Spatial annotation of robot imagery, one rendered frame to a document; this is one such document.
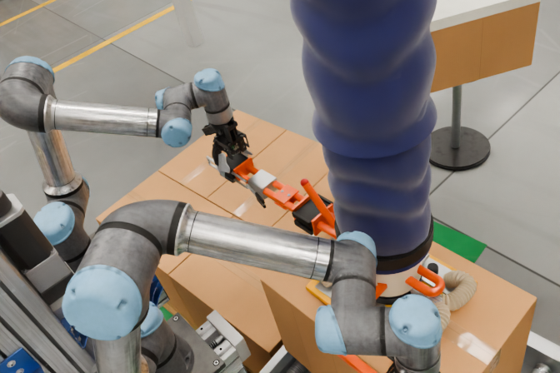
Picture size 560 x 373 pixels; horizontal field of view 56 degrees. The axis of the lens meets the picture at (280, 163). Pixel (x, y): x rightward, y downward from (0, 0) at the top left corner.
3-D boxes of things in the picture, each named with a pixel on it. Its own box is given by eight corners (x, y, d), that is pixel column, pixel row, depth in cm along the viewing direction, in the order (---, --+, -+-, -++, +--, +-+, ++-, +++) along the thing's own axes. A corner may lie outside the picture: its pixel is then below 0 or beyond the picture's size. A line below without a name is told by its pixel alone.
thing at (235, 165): (255, 169, 168) (251, 157, 165) (237, 181, 165) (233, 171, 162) (238, 159, 174) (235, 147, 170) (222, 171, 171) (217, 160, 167)
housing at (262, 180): (280, 187, 160) (277, 176, 157) (264, 200, 157) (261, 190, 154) (265, 178, 165) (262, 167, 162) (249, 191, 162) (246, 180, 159)
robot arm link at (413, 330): (383, 289, 82) (440, 290, 80) (387, 326, 89) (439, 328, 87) (383, 335, 76) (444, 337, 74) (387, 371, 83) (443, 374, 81)
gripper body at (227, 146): (232, 162, 156) (222, 131, 148) (215, 151, 161) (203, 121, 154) (251, 148, 159) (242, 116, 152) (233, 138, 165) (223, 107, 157)
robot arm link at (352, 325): (324, 304, 93) (387, 305, 91) (318, 363, 85) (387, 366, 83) (317, 277, 88) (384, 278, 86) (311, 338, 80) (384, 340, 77)
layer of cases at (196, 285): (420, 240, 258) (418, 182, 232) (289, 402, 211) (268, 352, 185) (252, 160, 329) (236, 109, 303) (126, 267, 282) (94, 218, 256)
